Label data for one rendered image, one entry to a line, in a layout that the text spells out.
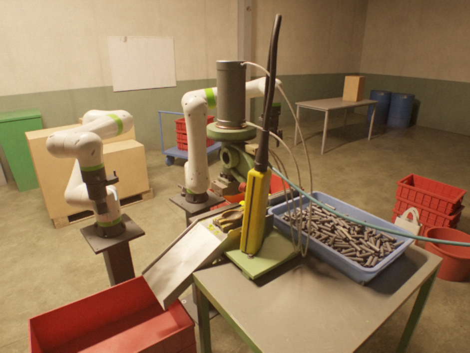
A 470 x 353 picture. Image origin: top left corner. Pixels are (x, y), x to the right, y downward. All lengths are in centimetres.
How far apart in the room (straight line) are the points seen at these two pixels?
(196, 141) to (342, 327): 103
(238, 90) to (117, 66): 450
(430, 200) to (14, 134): 510
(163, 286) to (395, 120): 806
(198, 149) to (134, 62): 426
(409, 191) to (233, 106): 269
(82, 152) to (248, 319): 83
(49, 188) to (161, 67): 323
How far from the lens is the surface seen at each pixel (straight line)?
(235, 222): 137
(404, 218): 320
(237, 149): 117
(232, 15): 667
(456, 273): 308
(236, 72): 116
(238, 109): 118
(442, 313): 279
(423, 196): 351
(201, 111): 144
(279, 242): 131
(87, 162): 119
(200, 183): 155
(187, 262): 134
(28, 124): 470
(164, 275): 138
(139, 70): 567
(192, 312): 234
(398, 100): 872
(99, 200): 126
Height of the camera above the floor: 176
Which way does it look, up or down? 23 degrees down
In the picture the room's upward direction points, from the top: straight up
